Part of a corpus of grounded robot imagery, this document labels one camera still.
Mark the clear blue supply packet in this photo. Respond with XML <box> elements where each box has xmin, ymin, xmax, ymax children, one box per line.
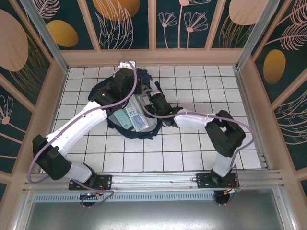
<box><xmin>123</xmin><ymin>98</ymin><xmax>149</xmax><ymax>132</ymax></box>

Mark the navy blue backpack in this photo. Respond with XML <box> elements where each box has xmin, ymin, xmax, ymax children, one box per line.
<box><xmin>87</xmin><ymin>68</ymin><xmax>166</xmax><ymax>140</ymax></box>

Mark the grey metal sheet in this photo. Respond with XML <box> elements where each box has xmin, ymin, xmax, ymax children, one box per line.
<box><xmin>14</xmin><ymin>189</ymin><xmax>295</xmax><ymax>230</ymax></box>

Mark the left power connector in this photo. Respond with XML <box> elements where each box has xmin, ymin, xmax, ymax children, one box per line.
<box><xmin>80</xmin><ymin>191</ymin><xmax>101</xmax><ymax>199</ymax></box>

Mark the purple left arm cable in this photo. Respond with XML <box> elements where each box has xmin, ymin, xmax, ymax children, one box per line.
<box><xmin>27</xmin><ymin>59</ymin><xmax>139</xmax><ymax>208</ymax></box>

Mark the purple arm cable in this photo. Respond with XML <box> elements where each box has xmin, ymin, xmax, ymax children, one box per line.
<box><xmin>141</xmin><ymin>88</ymin><xmax>255</xmax><ymax>207</ymax></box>
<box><xmin>27</xmin><ymin>59</ymin><xmax>139</xmax><ymax>208</ymax></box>

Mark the aluminium mounting rail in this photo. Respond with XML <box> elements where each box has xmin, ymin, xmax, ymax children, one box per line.
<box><xmin>23</xmin><ymin>170</ymin><xmax>285</xmax><ymax>192</ymax></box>

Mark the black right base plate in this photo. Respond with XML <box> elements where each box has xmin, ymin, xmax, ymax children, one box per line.
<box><xmin>196</xmin><ymin>172</ymin><xmax>240</xmax><ymax>190</ymax></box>

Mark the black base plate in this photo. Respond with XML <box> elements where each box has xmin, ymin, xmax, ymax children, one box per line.
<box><xmin>196</xmin><ymin>172</ymin><xmax>240</xmax><ymax>190</ymax></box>
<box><xmin>69</xmin><ymin>174</ymin><xmax>113</xmax><ymax>191</ymax></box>

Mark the aluminium frame post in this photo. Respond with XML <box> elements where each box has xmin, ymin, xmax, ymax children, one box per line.
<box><xmin>19</xmin><ymin>0</ymin><xmax>70</xmax><ymax>74</ymax></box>
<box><xmin>235</xmin><ymin>0</ymin><xmax>281</xmax><ymax>70</ymax></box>

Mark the aluminium side rail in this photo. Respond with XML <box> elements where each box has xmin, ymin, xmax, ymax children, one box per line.
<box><xmin>234</xmin><ymin>68</ymin><xmax>273</xmax><ymax>170</ymax></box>

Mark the grey slotted cable duct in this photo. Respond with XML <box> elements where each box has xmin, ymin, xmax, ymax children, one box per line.
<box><xmin>32</xmin><ymin>193</ymin><xmax>216</xmax><ymax>202</ymax></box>

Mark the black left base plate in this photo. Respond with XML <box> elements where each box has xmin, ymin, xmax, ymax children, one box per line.
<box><xmin>69</xmin><ymin>174</ymin><xmax>113</xmax><ymax>191</ymax></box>

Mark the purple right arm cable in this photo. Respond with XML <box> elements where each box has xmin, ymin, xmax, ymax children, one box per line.
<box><xmin>141</xmin><ymin>88</ymin><xmax>255</xmax><ymax>207</ymax></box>

